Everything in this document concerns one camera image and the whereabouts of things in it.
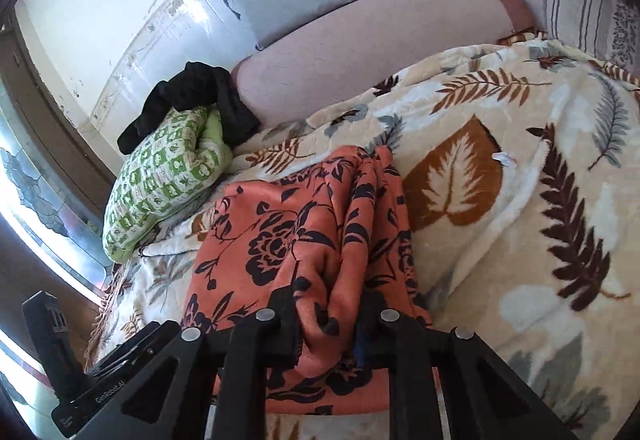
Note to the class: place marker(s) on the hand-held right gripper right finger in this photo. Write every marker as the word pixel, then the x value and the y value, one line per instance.
pixel 372 335

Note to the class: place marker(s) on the green checkered pillow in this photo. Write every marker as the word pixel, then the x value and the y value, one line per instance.
pixel 160 185

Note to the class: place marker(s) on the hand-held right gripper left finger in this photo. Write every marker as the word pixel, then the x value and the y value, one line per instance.
pixel 282 325

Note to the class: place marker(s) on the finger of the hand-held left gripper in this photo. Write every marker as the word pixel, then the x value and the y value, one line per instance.
pixel 135 347

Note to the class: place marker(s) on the wooden stained-glass door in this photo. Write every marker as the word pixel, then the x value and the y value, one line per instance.
pixel 55 129

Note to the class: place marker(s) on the orange floral garment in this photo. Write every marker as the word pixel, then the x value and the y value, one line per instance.
pixel 280 240

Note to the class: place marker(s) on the small white scrap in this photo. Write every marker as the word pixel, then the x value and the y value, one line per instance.
pixel 505 159

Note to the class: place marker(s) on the pink bolster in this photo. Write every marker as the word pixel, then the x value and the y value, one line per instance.
pixel 375 54

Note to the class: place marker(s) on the black garment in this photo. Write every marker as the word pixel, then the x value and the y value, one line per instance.
pixel 200 84

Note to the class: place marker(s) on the leaf-print blanket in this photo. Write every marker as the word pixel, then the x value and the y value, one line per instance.
pixel 500 245

